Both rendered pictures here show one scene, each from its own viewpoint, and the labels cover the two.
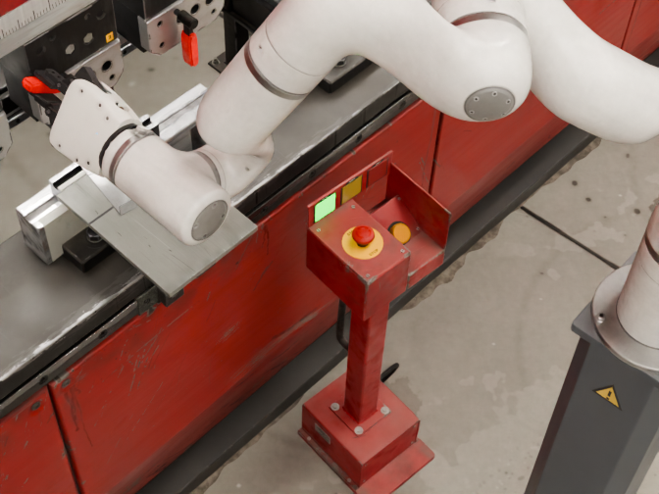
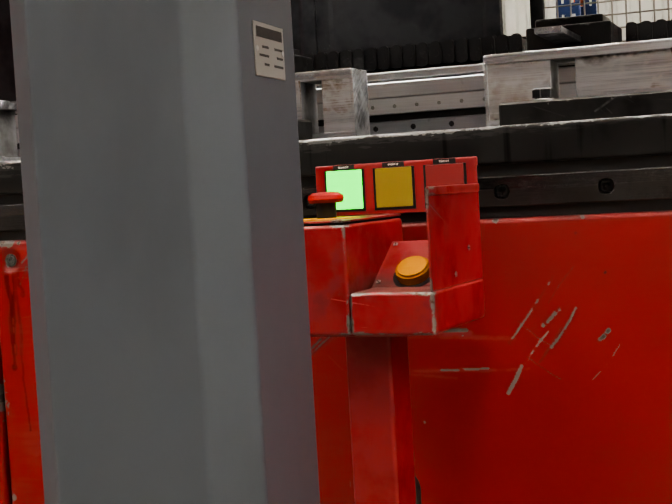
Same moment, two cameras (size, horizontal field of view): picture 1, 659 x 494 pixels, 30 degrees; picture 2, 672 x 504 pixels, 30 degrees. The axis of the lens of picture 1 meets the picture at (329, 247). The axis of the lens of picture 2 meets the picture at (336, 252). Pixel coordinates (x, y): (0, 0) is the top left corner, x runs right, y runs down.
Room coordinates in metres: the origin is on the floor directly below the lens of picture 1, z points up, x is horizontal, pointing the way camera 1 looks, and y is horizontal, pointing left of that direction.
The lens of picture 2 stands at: (0.80, -1.34, 0.82)
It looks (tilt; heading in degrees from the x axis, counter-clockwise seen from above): 3 degrees down; 69
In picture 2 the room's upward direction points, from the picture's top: 3 degrees counter-clockwise
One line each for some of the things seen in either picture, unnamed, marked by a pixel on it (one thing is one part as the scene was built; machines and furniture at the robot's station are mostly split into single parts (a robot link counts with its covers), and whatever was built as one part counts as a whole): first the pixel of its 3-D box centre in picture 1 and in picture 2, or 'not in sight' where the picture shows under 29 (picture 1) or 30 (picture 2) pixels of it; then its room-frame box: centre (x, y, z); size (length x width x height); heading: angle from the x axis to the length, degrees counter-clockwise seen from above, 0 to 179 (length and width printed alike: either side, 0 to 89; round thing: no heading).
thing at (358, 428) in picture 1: (360, 408); not in sight; (1.33, -0.08, 0.13); 0.10 x 0.10 x 0.01; 44
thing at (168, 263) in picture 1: (156, 212); not in sight; (1.17, 0.27, 1.00); 0.26 x 0.18 x 0.01; 48
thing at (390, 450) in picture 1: (367, 432); not in sight; (1.31, -0.11, 0.06); 0.25 x 0.20 x 0.12; 44
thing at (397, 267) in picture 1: (377, 235); (371, 244); (1.33, -0.08, 0.75); 0.20 x 0.16 x 0.18; 134
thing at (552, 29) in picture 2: not in sight; (565, 32); (1.74, 0.17, 1.01); 0.26 x 0.12 x 0.05; 48
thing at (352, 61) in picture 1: (376, 40); (626, 106); (1.68, -0.07, 0.89); 0.30 x 0.05 x 0.03; 138
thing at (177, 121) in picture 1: (126, 171); (230, 115); (1.31, 0.34, 0.92); 0.39 x 0.06 x 0.10; 138
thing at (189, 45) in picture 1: (186, 37); not in sight; (1.34, 0.23, 1.20); 0.04 x 0.02 x 0.10; 48
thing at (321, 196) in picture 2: (363, 238); (326, 208); (1.29, -0.06, 0.79); 0.04 x 0.04 x 0.04
